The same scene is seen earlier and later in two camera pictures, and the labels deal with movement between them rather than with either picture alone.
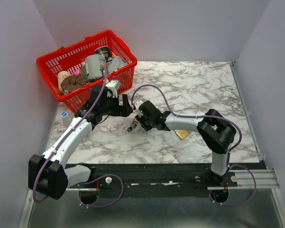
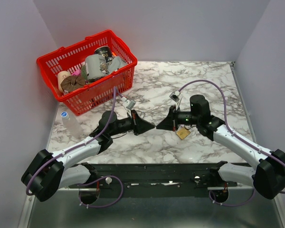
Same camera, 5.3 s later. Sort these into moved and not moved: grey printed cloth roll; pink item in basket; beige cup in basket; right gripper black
Moved: right gripper black
Not moved: grey printed cloth roll; pink item in basket; beige cup in basket
